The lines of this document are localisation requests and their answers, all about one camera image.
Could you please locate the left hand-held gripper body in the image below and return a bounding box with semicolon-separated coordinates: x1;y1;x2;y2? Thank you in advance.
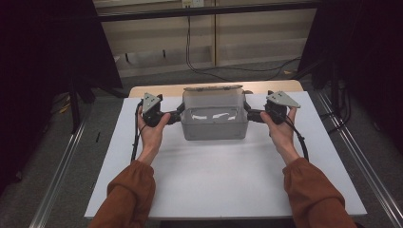
141;92;182;128

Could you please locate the white board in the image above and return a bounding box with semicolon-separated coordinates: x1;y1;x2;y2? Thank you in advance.
84;90;368;221

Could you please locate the black wall cable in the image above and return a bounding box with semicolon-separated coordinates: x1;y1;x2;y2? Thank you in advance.
184;15;302;82

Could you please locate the black curtain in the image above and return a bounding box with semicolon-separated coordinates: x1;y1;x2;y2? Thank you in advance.
0;0;124;194
297;0;403;153

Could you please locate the metal floor rail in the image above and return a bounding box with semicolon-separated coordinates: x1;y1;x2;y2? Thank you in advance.
29;115;90;228
316;90;403;228

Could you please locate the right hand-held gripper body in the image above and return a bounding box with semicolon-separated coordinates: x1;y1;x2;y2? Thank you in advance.
246;90;301;125

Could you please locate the bundle of black floor cables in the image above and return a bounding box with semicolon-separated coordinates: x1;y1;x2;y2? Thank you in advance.
318;79;354;135

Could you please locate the wooden table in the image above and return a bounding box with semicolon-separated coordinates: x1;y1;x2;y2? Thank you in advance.
128;79;305;99

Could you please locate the person's right hand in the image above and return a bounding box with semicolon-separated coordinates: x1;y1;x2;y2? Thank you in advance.
259;106;299;157

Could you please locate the black stand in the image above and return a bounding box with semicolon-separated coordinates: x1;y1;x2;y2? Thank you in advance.
68;74;127;135

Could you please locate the right hand-held gripper cable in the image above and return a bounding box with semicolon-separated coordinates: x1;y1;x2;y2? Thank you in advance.
284;116;311;163

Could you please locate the black horizontal bar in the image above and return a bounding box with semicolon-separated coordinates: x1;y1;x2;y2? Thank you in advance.
98;0;319;23

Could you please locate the hand-held gripper cable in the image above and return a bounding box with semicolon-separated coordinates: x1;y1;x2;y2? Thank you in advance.
130;99;148;163
284;116;311;163

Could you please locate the grey plastic box with lid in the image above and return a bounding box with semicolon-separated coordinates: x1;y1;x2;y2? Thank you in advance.
180;84;250;142

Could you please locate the person's left hand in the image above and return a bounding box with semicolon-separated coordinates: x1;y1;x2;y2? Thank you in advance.
137;105;172;159

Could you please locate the white wall outlet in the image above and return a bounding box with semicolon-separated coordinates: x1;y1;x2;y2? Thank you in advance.
182;0;205;10

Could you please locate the left hand-held gripper cable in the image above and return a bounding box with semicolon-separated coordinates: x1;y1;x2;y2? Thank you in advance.
130;99;148;163

